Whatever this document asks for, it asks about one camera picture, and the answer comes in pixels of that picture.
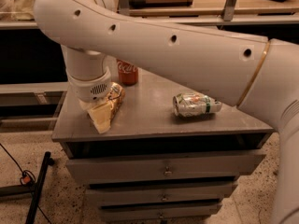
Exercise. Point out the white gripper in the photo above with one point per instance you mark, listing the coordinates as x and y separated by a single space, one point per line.
90 89

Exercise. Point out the orange crushed soda can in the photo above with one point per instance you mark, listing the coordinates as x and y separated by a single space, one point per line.
115 98

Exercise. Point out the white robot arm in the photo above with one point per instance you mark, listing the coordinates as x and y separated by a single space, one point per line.
252 73

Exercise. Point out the red Coca-Cola can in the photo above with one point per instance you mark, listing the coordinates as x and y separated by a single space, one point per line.
128 73

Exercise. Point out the white green soda can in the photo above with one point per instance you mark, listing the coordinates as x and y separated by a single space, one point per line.
193 104

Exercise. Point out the grey drawer cabinet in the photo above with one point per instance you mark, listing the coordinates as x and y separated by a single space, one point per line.
152 164

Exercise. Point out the black stand leg left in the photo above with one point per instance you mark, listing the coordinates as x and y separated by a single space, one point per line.
29 184

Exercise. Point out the white cloth on shelf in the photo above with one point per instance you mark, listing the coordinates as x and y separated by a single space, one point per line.
16 10

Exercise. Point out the grey metal shelf rail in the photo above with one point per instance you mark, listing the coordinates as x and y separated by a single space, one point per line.
203 12

